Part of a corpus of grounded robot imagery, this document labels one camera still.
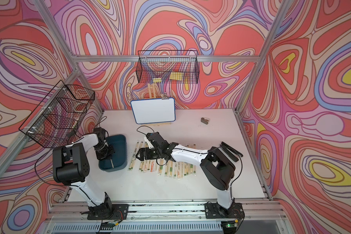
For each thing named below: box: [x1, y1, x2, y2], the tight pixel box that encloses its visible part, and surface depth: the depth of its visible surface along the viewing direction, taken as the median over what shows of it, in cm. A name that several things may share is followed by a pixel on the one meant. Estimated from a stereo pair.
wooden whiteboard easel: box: [142, 82, 172, 127], surface depth 97 cm
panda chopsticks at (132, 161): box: [128, 140, 140, 171], surface depth 93 cm
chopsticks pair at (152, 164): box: [150, 159, 155, 173], surface depth 90 cm
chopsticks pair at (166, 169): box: [164, 160, 170, 178], surface depth 89 cm
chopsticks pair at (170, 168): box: [169, 160, 174, 178], surface depth 90 cm
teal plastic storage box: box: [98, 134, 128, 173], surface depth 92 cm
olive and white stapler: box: [200, 117, 210, 125], surface depth 113 cm
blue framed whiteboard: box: [130, 97, 176, 125], surface depth 100 cm
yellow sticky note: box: [169, 71, 183, 81], surface depth 92 cm
